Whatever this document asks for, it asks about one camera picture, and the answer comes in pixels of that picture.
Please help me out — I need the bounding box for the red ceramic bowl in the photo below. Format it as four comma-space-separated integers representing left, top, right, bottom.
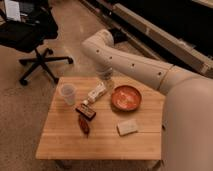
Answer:
111, 85, 142, 111

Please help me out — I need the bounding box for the black office chair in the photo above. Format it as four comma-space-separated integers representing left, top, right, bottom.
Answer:
0, 0, 73, 85

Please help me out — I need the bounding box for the long wooden beam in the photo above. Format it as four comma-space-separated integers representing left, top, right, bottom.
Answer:
79, 0, 213, 78

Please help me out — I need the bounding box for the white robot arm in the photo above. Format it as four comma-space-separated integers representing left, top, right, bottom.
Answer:
82, 29, 213, 171

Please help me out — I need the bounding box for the beige sponge block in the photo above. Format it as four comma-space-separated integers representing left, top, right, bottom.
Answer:
117, 119, 138, 136

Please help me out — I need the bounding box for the wooden table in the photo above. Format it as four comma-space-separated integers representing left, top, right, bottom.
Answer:
36, 77, 164, 160

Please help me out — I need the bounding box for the white paper sheet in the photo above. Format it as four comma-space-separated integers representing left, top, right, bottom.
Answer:
4, 0, 21, 21

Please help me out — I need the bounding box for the black bag on floor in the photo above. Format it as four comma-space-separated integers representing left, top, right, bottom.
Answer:
109, 28, 127, 44

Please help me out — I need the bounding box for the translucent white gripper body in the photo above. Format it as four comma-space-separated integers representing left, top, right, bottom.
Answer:
97, 68, 114, 91

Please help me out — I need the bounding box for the red snack packet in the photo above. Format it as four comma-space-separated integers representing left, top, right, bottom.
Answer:
78, 115, 90, 136

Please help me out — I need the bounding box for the translucent white cup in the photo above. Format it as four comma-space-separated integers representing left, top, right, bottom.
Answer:
59, 84, 76, 106

